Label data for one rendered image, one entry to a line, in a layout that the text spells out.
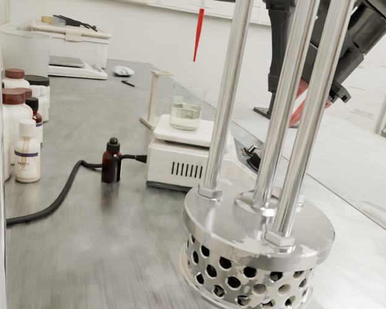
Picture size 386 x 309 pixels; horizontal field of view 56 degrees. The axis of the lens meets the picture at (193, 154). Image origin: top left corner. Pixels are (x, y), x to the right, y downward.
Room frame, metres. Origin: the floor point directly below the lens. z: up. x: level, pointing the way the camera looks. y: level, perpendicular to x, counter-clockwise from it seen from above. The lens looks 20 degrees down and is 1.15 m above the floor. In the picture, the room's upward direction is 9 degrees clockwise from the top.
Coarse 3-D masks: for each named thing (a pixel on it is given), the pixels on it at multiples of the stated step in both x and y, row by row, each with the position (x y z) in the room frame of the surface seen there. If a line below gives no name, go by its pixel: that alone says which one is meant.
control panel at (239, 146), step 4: (236, 140) 0.61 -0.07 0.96; (236, 144) 0.59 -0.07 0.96; (240, 144) 0.61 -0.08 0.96; (236, 148) 0.56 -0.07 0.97; (240, 148) 0.58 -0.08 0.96; (240, 152) 0.56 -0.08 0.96; (244, 152) 0.57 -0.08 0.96; (240, 156) 0.54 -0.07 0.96; (244, 156) 0.55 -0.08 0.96; (248, 156) 0.57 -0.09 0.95; (240, 160) 0.52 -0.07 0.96; (244, 160) 0.54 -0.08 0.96; (244, 164) 0.51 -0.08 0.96; (248, 164) 0.53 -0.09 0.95; (248, 168) 0.51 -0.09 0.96; (256, 172) 0.52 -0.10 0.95
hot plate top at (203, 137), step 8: (160, 120) 0.58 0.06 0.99; (160, 128) 0.53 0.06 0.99; (168, 128) 0.54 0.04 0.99; (200, 128) 0.57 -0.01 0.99; (208, 128) 0.58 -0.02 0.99; (160, 136) 0.51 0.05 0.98; (168, 136) 0.51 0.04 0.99; (176, 136) 0.51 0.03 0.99; (184, 136) 0.51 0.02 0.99; (192, 136) 0.52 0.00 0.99; (200, 136) 0.53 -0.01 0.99; (208, 136) 0.53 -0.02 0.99; (200, 144) 0.51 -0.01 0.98; (208, 144) 0.51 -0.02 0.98
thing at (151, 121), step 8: (152, 72) 0.85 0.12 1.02; (160, 72) 0.84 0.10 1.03; (168, 72) 0.85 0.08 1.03; (152, 80) 0.84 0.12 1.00; (152, 88) 0.84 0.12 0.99; (152, 96) 0.84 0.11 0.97; (152, 104) 0.84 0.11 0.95; (152, 112) 0.84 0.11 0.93; (144, 120) 0.85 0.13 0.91; (152, 120) 0.84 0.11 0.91; (152, 128) 0.80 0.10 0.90
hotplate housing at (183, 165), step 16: (160, 144) 0.51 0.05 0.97; (176, 144) 0.52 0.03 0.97; (192, 144) 0.52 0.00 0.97; (144, 160) 0.54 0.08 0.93; (160, 160) 0.50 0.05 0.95; (176, 160) 0.50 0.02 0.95; (192, 160) 0.50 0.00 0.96; (224, 160) 0.50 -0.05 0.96; (160, 176) 0.50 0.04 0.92; (176, 176) 0.50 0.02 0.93; (192, 176) 0.50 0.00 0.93; (224, 176) 0.50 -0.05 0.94; (240, 176) 0.50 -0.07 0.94; (256, 176) 0.51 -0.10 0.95
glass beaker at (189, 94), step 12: (180, 84) 0.57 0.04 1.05; (192, 84) 0.58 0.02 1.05; (180, 96) 0.53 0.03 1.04; (192, 96) 0.53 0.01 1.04; (204, 96) 0.54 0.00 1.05; (180, 108) 0.53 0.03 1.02; (192, 108) 0.53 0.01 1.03; (168, 120) 0.55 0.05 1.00; (180, 120) 0.53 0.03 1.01; (192, 120) 0.53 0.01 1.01; (192, 132) 0.53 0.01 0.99
